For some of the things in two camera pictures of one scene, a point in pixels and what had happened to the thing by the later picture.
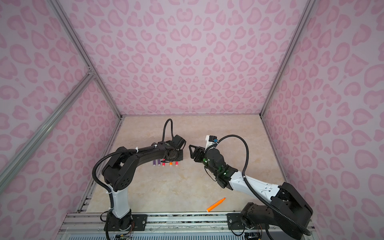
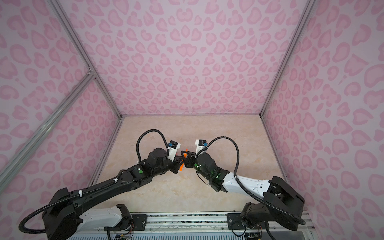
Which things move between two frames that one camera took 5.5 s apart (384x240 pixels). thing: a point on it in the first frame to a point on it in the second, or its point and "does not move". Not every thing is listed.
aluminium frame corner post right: [307, 8] does not move
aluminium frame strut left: [18, 159] does not move
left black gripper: [181, 156] to [176, 162]
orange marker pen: [217, 203] to [185, 155]
